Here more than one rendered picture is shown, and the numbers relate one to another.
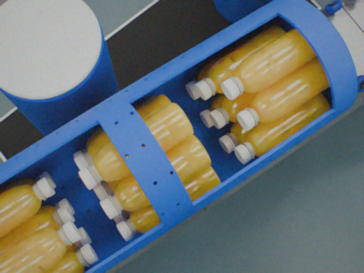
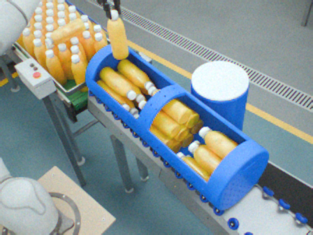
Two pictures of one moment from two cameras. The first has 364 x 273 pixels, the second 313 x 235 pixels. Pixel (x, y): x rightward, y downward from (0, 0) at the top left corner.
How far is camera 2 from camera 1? 105 cm
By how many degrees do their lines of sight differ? 44
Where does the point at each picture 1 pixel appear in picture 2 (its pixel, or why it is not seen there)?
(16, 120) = not seen: hidden behind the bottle
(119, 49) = (275, 177)
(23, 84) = (197, 77)
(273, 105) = (200, 152)
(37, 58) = (211, 80)
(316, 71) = not seen: hidden behind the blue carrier
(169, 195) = (147, 112)
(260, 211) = not seen: outside the picture
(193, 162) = (165, 125)
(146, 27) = (299, 190)
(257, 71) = (212, 136)
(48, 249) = (123, 86)
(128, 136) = (168, 91)
